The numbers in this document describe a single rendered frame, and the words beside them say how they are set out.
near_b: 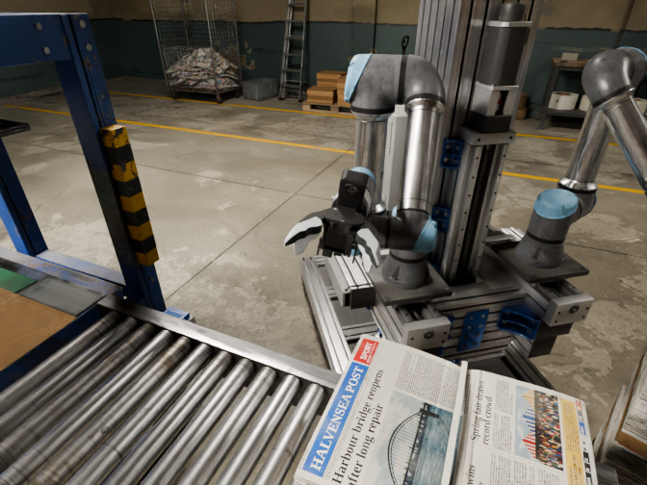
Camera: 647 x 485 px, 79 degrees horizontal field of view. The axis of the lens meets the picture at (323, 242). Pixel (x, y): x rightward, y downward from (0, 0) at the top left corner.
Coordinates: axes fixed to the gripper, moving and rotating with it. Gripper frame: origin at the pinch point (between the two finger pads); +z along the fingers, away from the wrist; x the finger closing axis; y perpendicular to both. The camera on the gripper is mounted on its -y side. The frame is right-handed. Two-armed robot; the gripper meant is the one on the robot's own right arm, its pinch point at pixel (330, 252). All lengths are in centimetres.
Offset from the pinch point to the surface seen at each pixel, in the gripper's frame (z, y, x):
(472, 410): 7.8, 17.3, -26.8
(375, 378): 5.5, 18.9, -11.5
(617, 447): -24, 55, -79
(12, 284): -26, 58, 102
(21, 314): -15, 56, 87
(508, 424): 9.3, 16.4, -31.7
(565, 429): 8.5, 15.0, -39.5
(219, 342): -17, 48, 27
